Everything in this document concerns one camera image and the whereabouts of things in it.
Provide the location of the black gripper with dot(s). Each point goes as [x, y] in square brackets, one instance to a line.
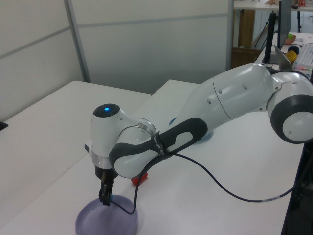
[102, 175]

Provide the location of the blue block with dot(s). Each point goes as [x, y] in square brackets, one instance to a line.
[111, 197]

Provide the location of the red cylinder block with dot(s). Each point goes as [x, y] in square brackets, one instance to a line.
[135, 181]

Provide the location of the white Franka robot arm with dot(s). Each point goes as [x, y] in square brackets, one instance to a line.
[232, 98]

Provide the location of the purple plate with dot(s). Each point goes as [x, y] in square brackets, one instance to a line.
[97, 220]

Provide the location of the blue plate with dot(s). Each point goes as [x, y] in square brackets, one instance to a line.
[205, 138]

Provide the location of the black table clamp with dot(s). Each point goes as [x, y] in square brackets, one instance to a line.
[3, 125]

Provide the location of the brown cardboard box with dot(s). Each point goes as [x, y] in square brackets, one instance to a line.
[240, 57]

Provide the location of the brown wooden cabinet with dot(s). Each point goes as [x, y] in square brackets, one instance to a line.
[246, 27]

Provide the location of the black monitor stand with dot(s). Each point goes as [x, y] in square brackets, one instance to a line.
[269, 44]

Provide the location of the silver laptop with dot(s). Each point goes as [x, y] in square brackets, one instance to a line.
[282, 57]

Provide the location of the yellow ball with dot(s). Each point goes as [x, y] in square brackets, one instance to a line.
[292, 57]

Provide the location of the dark blue ball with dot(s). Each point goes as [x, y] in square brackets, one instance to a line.
[294, 49]

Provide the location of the green toy in bowl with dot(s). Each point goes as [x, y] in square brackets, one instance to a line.
[291, 39]

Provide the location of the white keyboard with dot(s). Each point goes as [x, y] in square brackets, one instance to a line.
[305, 57]

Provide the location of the black monitor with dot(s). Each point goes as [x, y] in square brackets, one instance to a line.
[284, 19]

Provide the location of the black metal frame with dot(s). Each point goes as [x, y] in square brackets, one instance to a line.
[297, 208]

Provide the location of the slim grey partition post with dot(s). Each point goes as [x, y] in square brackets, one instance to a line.
[230, 29]

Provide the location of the black camera pole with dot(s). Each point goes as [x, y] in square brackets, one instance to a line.
[311, 76]

